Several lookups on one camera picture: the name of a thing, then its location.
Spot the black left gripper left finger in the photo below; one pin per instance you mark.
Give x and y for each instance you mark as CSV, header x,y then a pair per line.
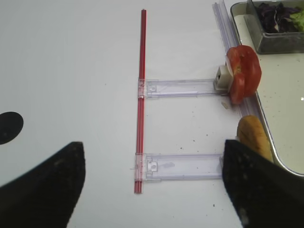
x,y
45,196

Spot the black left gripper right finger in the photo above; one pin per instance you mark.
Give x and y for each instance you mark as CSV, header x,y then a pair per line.
x,y
263,194

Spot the green lettuce in container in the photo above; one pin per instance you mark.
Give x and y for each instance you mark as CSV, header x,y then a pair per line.
x,y
298,20

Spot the left bun half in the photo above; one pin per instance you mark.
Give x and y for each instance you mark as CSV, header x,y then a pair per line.
x,y
250,132

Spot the metal tray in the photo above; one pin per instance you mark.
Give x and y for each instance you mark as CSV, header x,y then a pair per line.
x,y
281,98

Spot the left red plastic strip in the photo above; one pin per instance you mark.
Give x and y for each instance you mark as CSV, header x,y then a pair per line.
x,y
138,181

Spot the clear salad container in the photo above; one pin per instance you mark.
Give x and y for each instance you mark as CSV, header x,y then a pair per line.
x,y
273,43

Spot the purple cabbage leaves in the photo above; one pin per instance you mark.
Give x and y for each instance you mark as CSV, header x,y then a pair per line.
x,y
276,18

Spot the clear rail near bun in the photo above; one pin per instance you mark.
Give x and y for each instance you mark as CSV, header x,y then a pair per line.
x,y
170,167

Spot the clear rail near tomatoes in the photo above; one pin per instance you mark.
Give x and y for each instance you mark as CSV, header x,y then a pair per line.
x,y
177,88

